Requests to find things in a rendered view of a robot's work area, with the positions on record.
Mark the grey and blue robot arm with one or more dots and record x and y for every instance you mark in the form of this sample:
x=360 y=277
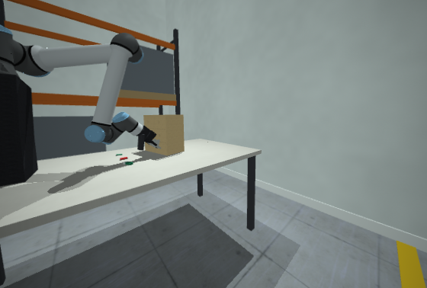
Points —
x=39 y=62

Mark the tan chest of drawers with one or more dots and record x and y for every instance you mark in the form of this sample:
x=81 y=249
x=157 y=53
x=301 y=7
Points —
x=174 y=129

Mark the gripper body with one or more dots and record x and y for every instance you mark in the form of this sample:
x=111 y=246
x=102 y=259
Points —
x=149 y=134

